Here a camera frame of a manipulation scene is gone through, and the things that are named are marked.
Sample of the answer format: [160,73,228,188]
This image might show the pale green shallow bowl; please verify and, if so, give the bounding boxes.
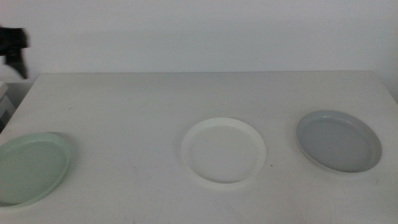
[0,132,72,208]

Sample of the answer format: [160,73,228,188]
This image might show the white shallow bowl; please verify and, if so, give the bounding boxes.
[181,117,267,185]

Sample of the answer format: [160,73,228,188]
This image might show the grey shallow bowl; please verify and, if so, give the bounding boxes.
[295,110,383,174]

